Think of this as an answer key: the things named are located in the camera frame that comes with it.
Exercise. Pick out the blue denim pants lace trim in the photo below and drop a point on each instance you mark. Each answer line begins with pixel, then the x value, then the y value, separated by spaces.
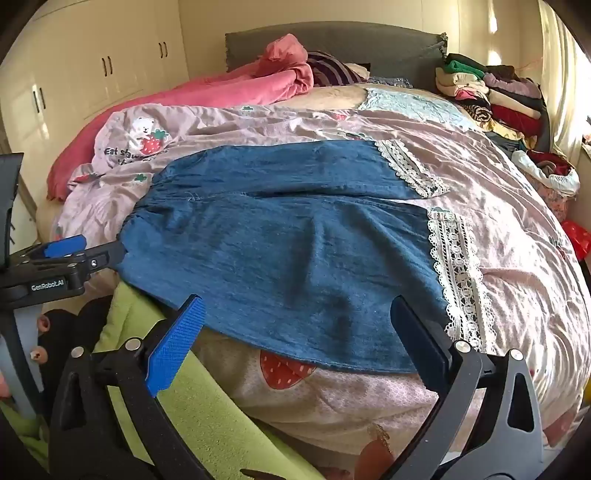
pixel 277 249

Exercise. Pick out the person's left hand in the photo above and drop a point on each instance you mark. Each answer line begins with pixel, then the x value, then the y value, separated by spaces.
pixel 42 325

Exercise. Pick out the pink strawberry printed duvet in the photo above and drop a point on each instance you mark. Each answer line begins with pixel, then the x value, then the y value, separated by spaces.
pixel 508 230

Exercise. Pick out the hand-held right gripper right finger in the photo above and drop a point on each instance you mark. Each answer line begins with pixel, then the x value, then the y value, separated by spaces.
pixel 422 350

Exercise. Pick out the pink blanket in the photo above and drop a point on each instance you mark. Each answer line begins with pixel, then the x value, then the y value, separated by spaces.
pixel 184 97

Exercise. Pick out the cream wardrobe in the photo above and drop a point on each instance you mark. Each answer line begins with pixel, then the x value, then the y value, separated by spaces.
pixel 92 60

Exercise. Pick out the blue floral pillow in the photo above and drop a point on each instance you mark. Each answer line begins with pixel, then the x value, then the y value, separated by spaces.
pixel 390 82

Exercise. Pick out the lime green cloth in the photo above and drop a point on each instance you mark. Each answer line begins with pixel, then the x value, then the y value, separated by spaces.
pixel 217 415

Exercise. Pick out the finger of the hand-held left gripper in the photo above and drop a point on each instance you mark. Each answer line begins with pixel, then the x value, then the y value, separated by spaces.
pixel 64 247
pixel 108 258

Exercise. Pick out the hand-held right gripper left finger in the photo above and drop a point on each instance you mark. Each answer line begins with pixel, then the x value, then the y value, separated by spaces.
pixel 178 344

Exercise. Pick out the red plastic bag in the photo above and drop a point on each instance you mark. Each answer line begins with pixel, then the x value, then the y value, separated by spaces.
pixel 577 240

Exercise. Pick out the pile of folded clothes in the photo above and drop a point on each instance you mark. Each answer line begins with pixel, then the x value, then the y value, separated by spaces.
pixel 508 101

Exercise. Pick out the pale curtain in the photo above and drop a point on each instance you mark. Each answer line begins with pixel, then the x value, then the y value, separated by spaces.
pixel 563 69

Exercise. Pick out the white garment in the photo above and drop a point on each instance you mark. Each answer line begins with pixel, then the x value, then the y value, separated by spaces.
pixel 531 168

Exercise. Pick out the beige bed sheet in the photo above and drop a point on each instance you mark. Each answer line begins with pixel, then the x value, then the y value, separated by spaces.
pixel 323 97

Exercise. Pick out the grey headboard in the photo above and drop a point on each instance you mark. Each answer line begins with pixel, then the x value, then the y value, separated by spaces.
pixel 369 46

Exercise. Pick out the purple striped pillow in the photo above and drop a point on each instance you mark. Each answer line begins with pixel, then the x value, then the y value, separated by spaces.
pixel 332 69

